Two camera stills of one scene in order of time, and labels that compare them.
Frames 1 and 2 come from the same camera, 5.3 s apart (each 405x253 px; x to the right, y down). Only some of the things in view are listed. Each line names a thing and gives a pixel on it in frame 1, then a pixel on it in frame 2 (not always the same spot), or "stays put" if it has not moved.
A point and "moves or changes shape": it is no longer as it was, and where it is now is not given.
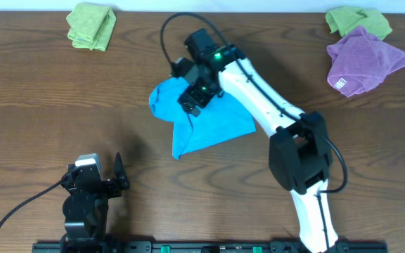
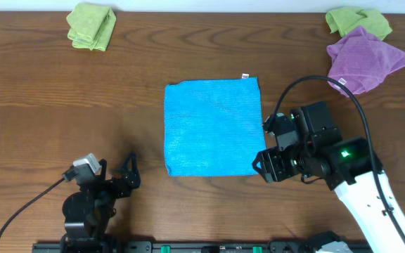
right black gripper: x=190 y=103 to x=271 y=163
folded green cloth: x=91 y=26 stays put
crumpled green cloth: x=346 y=18 stays put
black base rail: x=118 y=247 stays put
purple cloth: x=358 y=61 stays put
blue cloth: x=223 y=119 moves or changes shape
